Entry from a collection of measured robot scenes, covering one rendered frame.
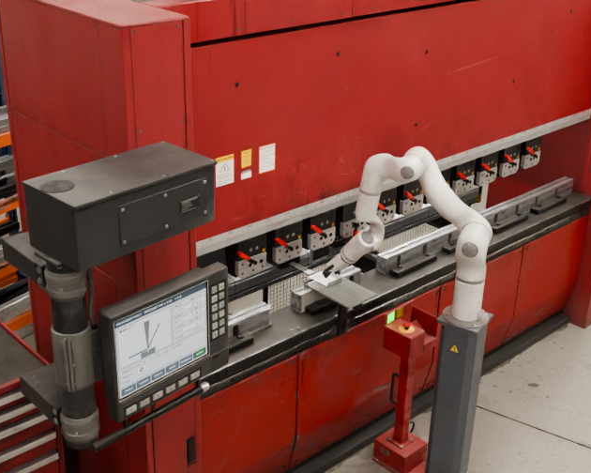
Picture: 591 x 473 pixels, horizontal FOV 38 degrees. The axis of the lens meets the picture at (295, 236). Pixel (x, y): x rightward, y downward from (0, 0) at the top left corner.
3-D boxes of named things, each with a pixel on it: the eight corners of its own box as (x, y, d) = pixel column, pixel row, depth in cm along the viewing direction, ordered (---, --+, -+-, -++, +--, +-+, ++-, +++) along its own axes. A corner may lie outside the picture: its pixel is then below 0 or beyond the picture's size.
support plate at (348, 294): (348, 309, 369) (348, 307, 369) (306, 286, 386) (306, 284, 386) (377, 296, 380) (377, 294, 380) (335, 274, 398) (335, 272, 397)
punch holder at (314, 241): (310, 251, 376) (311, 217, 369) (296, 245, 382) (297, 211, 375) (335, 242, 385) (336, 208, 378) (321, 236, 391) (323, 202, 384)
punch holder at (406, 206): (401, 216, 413) (404, 184, 406) (388, 211, 419) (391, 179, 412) (422, 208, 423) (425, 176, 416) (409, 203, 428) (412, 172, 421)
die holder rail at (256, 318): (177, 367, 347) (176, 347, 343) (169, 361, 351) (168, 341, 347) (272, 326, 378) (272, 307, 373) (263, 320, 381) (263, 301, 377)
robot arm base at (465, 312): (495, 313, 366) (500, 275, 359) (477, 333, 352) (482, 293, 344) (453, 301, 376) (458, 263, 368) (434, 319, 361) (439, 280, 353)
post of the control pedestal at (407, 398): (401, 445, 425) (410, 351, 402) (392, 439, 428) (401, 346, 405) (408, 440, 428) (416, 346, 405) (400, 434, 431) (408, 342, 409)
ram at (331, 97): (164, 268, 323) (154, 54, 289) (152, 261, 328) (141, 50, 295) (590, 118, 509) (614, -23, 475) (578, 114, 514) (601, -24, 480)
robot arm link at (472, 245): (487, 274, 359) (493, 221, 349) (479, 294, 343) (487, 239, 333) (458, 268, 363) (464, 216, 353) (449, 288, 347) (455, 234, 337)
